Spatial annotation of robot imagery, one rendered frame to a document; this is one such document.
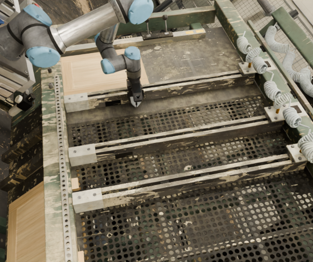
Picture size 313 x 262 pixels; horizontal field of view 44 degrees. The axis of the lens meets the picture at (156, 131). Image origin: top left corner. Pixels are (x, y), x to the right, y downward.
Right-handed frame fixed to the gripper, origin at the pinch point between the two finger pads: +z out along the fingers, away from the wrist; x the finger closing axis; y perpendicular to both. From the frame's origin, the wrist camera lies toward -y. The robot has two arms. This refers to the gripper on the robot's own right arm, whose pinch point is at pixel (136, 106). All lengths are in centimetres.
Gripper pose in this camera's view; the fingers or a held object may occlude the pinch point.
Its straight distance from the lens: 208.7
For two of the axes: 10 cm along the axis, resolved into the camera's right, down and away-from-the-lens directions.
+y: -2.1, -7.2, 6.6
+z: 0.1, 6.7, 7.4
